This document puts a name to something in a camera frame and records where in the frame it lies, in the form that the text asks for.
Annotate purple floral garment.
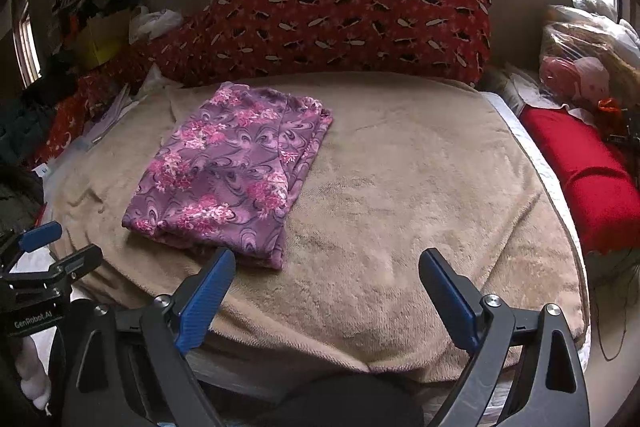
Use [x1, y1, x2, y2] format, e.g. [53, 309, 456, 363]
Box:
[121, 82, 334, 271]

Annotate yellow box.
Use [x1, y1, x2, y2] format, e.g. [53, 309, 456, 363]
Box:
[75, 12, 132, 70]

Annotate red patterned rolled blanket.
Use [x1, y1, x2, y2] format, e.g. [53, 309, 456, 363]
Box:
[97, 0, 493, 88]

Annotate white papers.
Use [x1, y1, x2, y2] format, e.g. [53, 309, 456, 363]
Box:
[80, 82, 151, 145]

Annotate white plastic bag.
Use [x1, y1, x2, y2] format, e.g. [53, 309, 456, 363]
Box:
[129, 6, 185, 44]

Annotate red star print cloth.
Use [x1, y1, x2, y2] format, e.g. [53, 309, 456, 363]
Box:
[30, 74, 132, 168]

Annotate clear bag with pink toy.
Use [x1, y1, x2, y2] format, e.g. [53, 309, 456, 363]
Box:
[540, 4, 640, 128]

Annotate red cushion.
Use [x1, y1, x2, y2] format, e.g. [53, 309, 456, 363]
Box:
[519, 106, 640, 254]

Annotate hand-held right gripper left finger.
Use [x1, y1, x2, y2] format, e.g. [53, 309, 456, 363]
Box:
[60, 248, 237, 427]

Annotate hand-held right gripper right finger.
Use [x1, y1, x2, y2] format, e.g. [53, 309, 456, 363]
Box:
[419, 248, 592, 427]

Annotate small side window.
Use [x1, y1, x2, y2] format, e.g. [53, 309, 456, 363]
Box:
[12, 9, 45, 88]

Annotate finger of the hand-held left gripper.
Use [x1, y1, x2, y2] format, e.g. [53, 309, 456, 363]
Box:
[17, 221, 64, 254]
[49, 243, 104, 284]

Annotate white fluffy cloth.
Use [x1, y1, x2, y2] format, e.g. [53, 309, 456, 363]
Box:
[10, 247, 76, 418]

